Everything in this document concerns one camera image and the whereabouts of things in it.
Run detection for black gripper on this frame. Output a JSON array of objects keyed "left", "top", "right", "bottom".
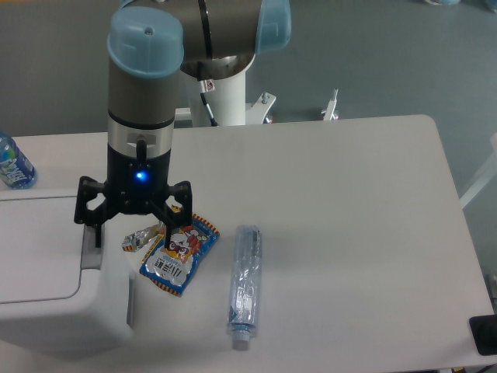
[{"left": 74, "top": 146, "right": 193, "bottom": 248}]

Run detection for white push-button trash can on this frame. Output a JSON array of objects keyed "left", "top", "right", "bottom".
[{"left": 1, "top": 190, "right": 135, "bottom": 354}]

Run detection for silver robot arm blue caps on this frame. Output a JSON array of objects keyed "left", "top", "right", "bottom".
[{"left": 75, "top": 1, "right": 291, "bottom": 248}]

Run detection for crumpled silver foil wrapper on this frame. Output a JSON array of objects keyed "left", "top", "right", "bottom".
[{"left": 121, "top": 222, "right": 165, "bottom": 253}]

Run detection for blue snack bag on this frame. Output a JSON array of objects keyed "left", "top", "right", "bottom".
[{"left": 139, "top": 214, "right": 220, "bottom": 297}]

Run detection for blue labelled drink bottle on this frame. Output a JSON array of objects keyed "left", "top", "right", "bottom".
[{"left": 1, "top": 131, "right": 37, "bottom": 190}]

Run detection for crushed clear plastic bottle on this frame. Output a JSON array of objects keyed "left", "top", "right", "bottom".
[{"left": 227, "top": 225, "right": 262, "bottom": 351}]

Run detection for black device at table edge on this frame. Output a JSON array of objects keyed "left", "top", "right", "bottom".
[{"left": 469, "top": 315, "right": 496, "bottom": 356}]

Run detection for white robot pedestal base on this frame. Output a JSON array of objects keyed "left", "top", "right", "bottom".
[{"left": 176, "top": 54, "right": 276, "bottom": 127}]

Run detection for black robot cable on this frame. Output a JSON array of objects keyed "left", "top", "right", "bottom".
[{"left": 196, "top": 61, "right": 219, "bottom": 127}]

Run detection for white frame leg right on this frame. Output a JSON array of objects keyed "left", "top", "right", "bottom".
[{"left": 459, "top": 133, "right": 496, "bottom": 209}]

